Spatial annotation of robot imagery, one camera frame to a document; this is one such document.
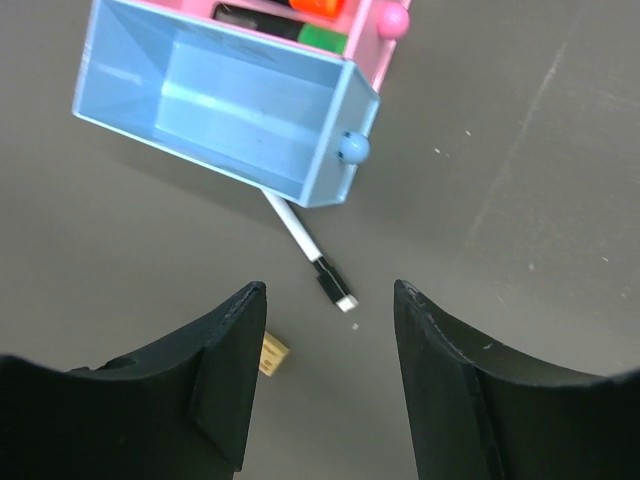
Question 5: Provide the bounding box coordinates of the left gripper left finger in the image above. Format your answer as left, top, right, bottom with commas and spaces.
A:
1, 282, 267, 479

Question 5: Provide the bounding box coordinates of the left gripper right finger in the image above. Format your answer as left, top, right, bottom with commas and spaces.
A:
393, 280, 639, 479

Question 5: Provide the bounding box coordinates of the small orange sticky pad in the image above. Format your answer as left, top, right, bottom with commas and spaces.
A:
259, 332, 290, 377

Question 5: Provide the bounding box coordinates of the black white marker pen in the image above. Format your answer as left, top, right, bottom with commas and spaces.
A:
262, 190, 359, 313

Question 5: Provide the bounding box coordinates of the light blue drawer bin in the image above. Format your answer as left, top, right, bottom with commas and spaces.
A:
73, 1, 380, 208

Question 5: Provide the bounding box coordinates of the green black highlighter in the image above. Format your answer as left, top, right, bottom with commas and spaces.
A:
212, 3, 348, 55

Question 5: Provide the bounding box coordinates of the orange black highlighter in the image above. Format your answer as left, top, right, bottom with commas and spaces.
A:
288, 0, 345, 18

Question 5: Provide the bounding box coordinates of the pink drawer bin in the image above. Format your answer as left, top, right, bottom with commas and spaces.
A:
144, 0, 414, 94

